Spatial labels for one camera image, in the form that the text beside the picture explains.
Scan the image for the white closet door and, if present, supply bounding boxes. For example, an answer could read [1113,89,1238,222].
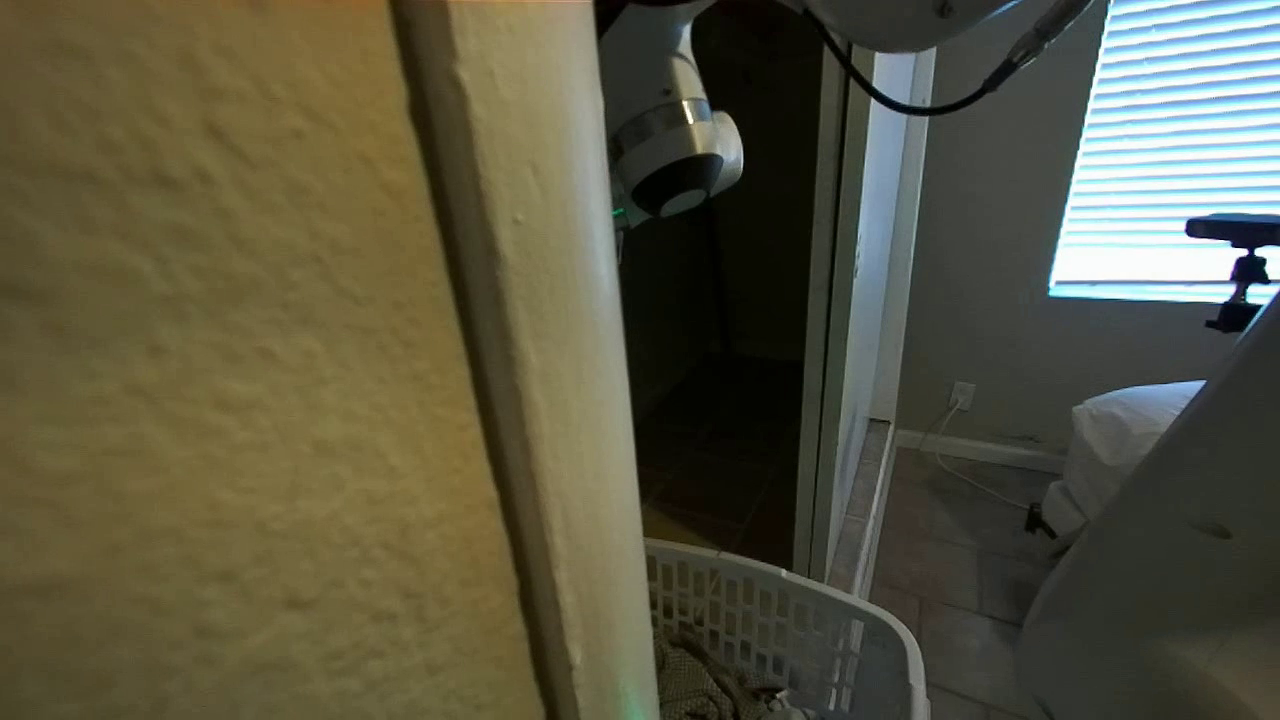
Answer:
[791,37,944,597]

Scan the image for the white plastic laundry basket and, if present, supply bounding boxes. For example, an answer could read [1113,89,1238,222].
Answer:
[639,534,935,720]

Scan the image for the grey clothes pile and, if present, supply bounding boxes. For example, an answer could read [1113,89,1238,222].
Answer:
[650,623,820,720]

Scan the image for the white rounded bulky object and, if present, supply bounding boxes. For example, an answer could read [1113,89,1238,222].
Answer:
[1023,376,1215,549]

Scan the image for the white window blinds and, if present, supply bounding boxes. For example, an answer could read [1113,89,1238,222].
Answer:
[1042,0,1280,308]

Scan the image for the white closet door frame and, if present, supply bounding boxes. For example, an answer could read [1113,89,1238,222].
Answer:
[387,0,665,720]

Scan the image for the thin black cable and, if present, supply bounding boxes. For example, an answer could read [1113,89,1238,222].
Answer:
[807,0,1096,120]

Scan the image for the black camera on tripod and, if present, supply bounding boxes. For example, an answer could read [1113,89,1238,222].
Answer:
[1180,207,1280,335]

